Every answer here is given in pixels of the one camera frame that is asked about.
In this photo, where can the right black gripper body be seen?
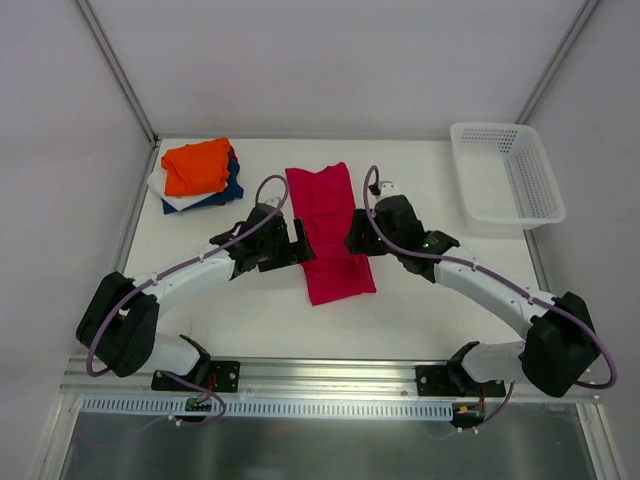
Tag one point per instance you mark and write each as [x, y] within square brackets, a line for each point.
[366, 232]

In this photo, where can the crimson red t-shirt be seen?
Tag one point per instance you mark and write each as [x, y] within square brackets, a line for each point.
[324, 201]

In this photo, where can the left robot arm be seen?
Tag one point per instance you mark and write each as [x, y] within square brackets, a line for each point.
[120, 326]

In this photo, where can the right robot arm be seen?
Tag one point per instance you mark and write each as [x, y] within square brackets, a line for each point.
[556, 343]

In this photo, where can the folded blue t-shirt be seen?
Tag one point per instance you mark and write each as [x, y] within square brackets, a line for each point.
[233, 191]

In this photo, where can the folded orange t-shirt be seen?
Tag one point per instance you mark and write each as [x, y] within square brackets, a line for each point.
[197, 168]

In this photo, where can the white plastic basket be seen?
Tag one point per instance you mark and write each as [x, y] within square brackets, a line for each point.
[505, 180]

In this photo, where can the folded white t-shirt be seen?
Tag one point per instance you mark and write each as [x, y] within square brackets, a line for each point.
[165, 187]

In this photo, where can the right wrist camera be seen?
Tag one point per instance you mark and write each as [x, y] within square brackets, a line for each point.
[384, 189]

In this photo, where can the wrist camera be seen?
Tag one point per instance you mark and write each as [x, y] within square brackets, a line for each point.
[384, 189]
[273, 202]

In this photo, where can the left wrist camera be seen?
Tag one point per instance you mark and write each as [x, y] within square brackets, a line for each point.
[273, 202]

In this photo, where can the aluminium mounting rail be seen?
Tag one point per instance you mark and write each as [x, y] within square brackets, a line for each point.
[280, 378]

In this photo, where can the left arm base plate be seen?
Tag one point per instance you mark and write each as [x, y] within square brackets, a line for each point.
[216, 375]

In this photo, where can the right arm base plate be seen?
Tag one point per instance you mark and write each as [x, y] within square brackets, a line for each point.
[430, 380]

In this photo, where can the white slotted cable duct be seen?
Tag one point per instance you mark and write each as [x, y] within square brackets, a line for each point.
[270, 408]

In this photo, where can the right aluminium frame post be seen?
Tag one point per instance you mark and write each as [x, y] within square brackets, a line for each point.
[572, 35]

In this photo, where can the aluminium frame post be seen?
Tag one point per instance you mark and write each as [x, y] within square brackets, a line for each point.
[110, 57]
[572, 35]

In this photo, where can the left aluminium frame post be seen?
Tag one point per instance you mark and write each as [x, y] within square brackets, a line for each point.
[110, 57]

